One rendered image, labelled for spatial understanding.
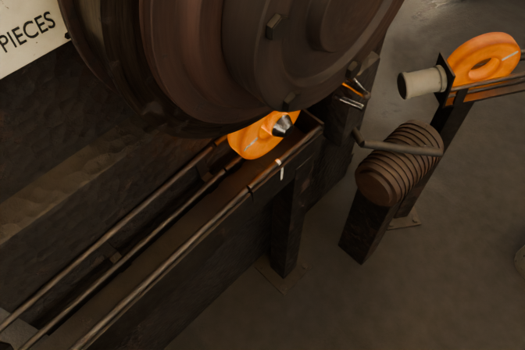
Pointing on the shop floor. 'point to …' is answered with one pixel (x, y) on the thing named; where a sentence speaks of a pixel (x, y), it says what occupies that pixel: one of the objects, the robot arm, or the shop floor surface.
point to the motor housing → (385, 187)
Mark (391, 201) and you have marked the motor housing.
